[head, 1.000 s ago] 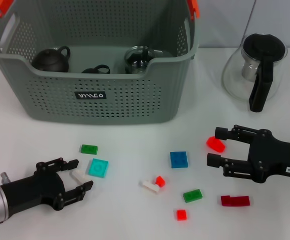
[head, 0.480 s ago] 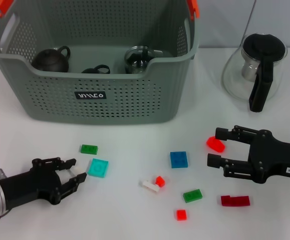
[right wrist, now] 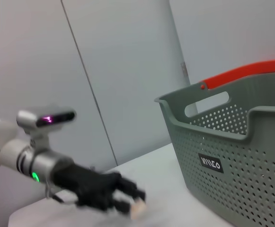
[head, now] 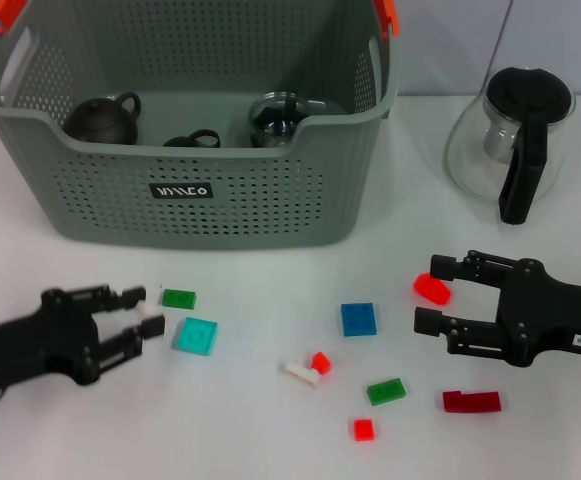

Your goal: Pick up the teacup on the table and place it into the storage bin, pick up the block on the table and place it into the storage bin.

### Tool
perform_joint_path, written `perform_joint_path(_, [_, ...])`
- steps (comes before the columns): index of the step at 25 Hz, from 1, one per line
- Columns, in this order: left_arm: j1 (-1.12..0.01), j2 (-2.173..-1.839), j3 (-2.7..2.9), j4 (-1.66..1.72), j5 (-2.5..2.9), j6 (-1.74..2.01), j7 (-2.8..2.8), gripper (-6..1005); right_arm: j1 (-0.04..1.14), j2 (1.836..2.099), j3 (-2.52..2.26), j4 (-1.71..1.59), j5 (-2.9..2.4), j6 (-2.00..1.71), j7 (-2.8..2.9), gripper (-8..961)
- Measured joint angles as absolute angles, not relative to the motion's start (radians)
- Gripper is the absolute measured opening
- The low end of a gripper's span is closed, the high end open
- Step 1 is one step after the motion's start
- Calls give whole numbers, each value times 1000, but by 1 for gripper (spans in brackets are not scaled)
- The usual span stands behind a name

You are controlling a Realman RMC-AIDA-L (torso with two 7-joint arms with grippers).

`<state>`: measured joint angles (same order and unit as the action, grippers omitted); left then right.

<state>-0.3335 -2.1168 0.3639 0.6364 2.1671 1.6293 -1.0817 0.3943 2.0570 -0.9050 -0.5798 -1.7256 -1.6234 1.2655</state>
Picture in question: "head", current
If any glass teacup with black sleeve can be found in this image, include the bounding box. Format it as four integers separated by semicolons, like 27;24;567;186
162;128;221;149
297;98;328;117
248;91;305;149

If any grey perforated storage bin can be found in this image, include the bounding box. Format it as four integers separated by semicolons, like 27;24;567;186
0;0;401;251

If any green toy brick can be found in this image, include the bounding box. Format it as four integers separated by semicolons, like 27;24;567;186
366;376;406;406
161;288;197;310

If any black clay teapot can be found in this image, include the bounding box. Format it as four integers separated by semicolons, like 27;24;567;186
63;91;143;146

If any orange clamp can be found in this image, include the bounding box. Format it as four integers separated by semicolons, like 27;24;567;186
0;0;27;36
373;0;401;41

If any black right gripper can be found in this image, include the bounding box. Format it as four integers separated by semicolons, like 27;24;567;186
412;249;581;369

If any glass pitcher with black handle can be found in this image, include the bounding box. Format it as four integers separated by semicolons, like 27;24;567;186
442;66;577;225

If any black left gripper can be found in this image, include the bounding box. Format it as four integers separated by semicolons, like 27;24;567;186
0;283;167;400

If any cyan toy brick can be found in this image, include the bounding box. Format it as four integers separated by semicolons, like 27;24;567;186
172;317;219;357

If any dark red toy brick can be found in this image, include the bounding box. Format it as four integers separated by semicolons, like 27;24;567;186
441;388;502;414

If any blue toy brick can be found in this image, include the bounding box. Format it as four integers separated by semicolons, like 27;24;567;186
339;301;378;337

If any orange-red sloped toy brick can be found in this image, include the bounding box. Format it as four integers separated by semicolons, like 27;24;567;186
412;272;453;307

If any flat orange-red square brick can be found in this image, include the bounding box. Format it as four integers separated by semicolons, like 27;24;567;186
352;417;376;442

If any white toy brick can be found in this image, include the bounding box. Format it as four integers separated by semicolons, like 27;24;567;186
134;284;166;321
284;360;321;389

